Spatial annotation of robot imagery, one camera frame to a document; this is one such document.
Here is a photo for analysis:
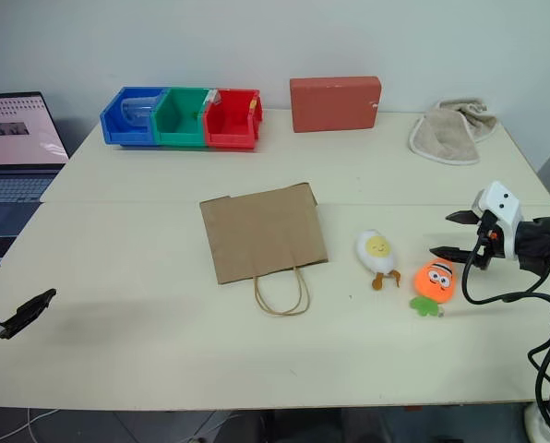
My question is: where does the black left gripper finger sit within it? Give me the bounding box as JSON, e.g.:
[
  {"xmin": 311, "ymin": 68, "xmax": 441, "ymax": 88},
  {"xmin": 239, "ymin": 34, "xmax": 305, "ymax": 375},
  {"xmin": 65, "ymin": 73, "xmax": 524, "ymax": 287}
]
[{"xmin": 0, "ymin": 288, "xmax": 58, "ymax": 341}]

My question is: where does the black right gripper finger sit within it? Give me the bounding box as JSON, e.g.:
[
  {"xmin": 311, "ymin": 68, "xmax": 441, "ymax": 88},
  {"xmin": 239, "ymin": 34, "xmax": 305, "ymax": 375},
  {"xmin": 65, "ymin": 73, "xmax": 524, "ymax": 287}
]
[
  {"xmin": 429, "ymin": 245, "xmax": 471, "ymax": 265},
  {"xmin": 445, "ymin": 210, "xmax": 482, "ymax": 227}
]

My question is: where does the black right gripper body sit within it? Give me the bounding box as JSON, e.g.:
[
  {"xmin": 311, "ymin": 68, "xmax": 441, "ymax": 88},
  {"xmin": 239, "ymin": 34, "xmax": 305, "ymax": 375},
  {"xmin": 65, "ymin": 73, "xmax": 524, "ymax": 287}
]
[{"xmin": 468, "ymin": 210, "xmax": 506, "ymax": 271}]

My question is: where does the orange carrot plush toy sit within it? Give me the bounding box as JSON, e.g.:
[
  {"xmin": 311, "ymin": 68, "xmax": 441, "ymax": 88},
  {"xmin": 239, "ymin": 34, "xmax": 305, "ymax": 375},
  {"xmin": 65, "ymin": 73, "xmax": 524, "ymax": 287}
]
[{"xmin": 409, "ymin": 258, "xmax": 459, "ymax": 320}]

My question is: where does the egg plush toy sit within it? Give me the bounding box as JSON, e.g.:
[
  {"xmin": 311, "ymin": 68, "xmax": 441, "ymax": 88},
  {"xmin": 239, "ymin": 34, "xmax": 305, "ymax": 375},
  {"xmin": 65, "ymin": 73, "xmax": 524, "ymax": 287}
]
[{"xmin": 353, "ymin": 227, "xmax": 402, "ymax": 292}]

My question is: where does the beige towel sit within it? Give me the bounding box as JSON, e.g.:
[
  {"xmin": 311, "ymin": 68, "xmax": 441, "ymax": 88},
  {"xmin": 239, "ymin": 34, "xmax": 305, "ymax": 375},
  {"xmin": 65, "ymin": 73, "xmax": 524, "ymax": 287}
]
[{"xmin": 407, "ymin": 97, "xmax": 499, "ymax": 167}]

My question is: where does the open laptop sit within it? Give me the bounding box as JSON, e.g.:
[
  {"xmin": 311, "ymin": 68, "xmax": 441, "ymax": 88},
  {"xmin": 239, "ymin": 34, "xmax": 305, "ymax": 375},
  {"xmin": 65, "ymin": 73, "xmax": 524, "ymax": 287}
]
[{"xmin": 0, "ymin": 90, "xmax": 71, "ymax": 237}]

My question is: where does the red rectangular brick block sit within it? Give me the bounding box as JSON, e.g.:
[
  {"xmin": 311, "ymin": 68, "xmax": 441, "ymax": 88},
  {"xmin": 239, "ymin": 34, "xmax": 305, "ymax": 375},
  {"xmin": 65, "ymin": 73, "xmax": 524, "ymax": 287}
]
[{"xmin": 289, "ymin": 75, "xmax": 382, "ymax": 135}]

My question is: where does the blue plastic storage bin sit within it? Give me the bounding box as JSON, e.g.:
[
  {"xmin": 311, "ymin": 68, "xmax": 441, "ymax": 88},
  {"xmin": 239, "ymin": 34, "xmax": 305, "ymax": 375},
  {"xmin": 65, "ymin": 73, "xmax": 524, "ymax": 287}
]
[{"xmin": 99, "ymin": 86, "xmax": 171, "ymax": 149}]

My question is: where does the green plastic storage bin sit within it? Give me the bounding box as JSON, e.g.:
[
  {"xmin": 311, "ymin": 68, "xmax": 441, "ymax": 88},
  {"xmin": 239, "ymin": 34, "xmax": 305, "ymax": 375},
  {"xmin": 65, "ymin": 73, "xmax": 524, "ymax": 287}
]
[{"xmin": 150, "ymin": 87, "xmax": 217, "ymax": 149}]

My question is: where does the red plastic storage bin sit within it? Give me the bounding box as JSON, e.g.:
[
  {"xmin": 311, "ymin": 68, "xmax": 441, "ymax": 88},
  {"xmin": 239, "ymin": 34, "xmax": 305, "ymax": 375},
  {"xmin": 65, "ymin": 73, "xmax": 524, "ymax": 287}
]
[{"xmin": 201, "ymin": 88, "xmax": 264, "ymax": 151}]

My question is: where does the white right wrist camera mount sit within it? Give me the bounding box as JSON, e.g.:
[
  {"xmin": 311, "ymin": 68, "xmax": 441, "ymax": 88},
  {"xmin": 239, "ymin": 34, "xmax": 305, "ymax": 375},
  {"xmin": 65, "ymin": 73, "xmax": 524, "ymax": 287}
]
[{"xmin": 470, "ymin": 180, "xmax": 523, "ymax": 262}]

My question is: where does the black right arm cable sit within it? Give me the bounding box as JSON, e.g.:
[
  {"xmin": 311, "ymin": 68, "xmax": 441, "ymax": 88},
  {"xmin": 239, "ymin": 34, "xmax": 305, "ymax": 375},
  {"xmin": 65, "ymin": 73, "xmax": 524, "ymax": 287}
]
[{"xmin": 461, "ymin": 233, "xmax": 550, "ymax": 309}]

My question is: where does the white floor cable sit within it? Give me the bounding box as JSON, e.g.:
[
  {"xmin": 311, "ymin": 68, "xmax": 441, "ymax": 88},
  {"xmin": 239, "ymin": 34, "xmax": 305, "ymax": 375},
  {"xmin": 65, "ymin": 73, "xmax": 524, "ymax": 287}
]
[{"xmin": 24, "ymin": 407, "xmax": 51, "ymax": 443}]

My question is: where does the black robot body cable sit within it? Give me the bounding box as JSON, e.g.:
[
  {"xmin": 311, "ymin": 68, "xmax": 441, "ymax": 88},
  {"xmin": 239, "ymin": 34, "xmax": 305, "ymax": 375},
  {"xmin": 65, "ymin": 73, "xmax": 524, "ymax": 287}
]
[{"xmin": 527, "ymin": 322, "xmax": 550, "ymax": 436}]

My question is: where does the brown paper bag with handles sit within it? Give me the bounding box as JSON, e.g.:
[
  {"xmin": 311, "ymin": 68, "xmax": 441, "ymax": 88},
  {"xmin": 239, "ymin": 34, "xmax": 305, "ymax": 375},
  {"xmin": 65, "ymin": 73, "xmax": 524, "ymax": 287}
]
[{"xmin": 198, "ymin": 182, "xmax": 329, "ymax": 317}]

